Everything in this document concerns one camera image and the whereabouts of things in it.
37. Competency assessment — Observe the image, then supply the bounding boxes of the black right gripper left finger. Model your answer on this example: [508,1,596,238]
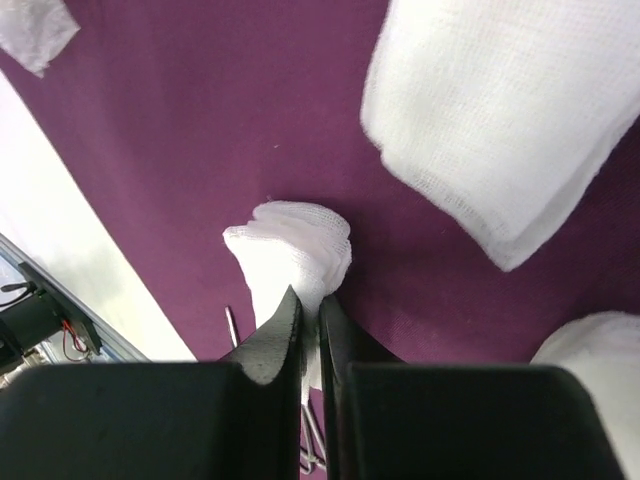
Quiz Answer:
[1,291,302,479]

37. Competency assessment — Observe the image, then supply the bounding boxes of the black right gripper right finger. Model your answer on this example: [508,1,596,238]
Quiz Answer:
[319,296,630,479]

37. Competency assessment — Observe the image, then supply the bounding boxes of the clear packet beige gauze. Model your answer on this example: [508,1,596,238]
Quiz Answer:
[0,0,80,78]

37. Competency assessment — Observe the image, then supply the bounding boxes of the steel tweezers middle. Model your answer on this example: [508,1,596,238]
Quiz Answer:
[224,306,239,349]

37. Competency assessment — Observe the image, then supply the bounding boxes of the steel tweezers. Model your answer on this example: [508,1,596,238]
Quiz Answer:
[224,306,239,349]
[299,398,327,476]

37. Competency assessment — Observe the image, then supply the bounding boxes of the steel tweezers left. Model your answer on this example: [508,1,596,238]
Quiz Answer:
[299,398,327,476]

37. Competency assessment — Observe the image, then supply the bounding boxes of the purple cloth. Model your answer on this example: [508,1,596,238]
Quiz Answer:
[1,1,639,362]

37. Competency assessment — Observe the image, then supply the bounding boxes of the white gauze pad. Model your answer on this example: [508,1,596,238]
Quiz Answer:
[223,201,352,405]
[360,1,639,271]
[531,312,639,479]

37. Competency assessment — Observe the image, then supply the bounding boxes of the aluminium front frame rail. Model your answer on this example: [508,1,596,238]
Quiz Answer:
[1,236,146,371]

